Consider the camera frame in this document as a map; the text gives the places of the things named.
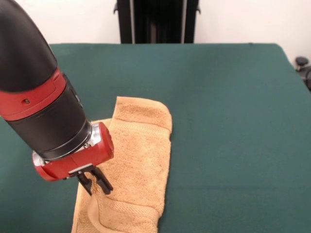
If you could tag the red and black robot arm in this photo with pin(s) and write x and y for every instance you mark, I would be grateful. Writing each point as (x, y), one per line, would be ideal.
(36, 85)

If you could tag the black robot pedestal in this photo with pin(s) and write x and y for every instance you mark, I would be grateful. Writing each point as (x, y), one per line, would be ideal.
(158, 21)

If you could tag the tan terry towel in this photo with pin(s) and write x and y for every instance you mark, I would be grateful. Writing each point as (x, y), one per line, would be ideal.
(141, 170)

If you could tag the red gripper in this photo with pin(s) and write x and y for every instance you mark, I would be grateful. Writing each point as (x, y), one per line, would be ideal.
(97, 155)

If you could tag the dark green tablecloth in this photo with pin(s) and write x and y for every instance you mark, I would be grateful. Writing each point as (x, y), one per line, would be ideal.
(230, 121)

